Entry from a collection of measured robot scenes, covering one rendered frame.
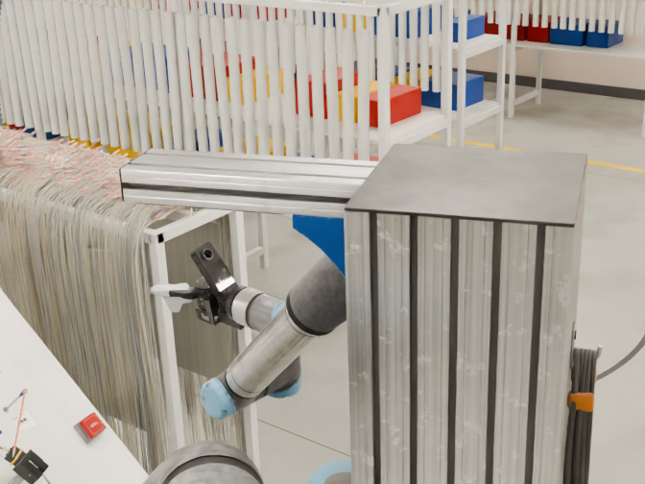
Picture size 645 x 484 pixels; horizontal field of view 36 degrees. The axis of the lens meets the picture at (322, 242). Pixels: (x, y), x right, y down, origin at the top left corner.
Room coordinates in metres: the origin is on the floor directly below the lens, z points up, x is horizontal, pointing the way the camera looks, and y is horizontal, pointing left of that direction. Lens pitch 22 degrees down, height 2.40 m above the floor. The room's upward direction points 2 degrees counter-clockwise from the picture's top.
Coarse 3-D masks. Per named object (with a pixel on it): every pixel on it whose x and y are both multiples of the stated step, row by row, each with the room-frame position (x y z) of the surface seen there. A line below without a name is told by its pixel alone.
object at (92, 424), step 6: (90, 414) 2.10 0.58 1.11; (84, 420) 2.08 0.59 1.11; (90, 420) 2.08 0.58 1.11; (96, 420) 2.09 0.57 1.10; (84, 426) 2.06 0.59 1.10; (90, 426) 2.07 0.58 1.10; (96, 426) 2.08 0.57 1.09; (102, 426) 2.09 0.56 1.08; (90, 432) 2.06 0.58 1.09; (96, 432) 2.07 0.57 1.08; (90, 438) 2.06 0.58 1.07
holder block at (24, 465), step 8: (24, 456) 1.86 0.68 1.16; (32, 456) 1.87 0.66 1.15; (24, 464) 1.84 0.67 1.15; (32, 464) 1.85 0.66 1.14; (40, 464) 1.87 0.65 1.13; (16, 472) 1.85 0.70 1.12; (24, 472) 1.85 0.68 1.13; (32, 472) 1.84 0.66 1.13; (40, 472) 1.85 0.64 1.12; (32, 480) 1.84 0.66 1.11
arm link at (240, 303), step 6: (246, 288) 1.75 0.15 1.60; (252, 288) 1.76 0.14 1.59; (240, 294) 1.74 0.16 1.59; (246, 294) 1.73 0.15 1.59; (252, 294) 1.73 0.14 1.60; (234, 300) 1.73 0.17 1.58; (240, 300) 1.72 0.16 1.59; (246, 300) 1.72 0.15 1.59; (234, 306) 1.72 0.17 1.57; (240, 306) 1.71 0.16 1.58; (246, 306) 1.71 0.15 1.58; (234, 312) 1.72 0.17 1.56; (240, 312) 1.71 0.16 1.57; (234, 318) 1.72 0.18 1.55; (240, 318) 1.71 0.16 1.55; (240, 324) 1.73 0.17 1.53; (246, 324) 1.70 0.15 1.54
